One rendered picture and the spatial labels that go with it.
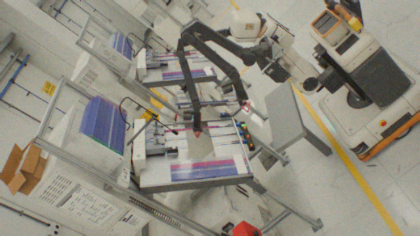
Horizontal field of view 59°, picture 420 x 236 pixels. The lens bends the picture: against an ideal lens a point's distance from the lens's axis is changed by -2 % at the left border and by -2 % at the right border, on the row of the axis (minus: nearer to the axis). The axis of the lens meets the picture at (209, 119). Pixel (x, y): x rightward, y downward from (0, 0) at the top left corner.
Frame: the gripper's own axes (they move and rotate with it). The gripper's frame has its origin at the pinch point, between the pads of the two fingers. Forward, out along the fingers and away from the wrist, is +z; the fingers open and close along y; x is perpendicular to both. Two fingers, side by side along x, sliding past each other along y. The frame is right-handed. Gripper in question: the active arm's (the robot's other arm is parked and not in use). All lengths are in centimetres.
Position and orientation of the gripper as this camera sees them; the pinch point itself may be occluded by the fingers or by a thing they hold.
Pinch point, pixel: (197, 136)
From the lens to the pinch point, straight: 274.1
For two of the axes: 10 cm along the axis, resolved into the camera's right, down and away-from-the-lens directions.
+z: -0.1, 8.5, 5.3
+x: 9.9, -0.6, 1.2
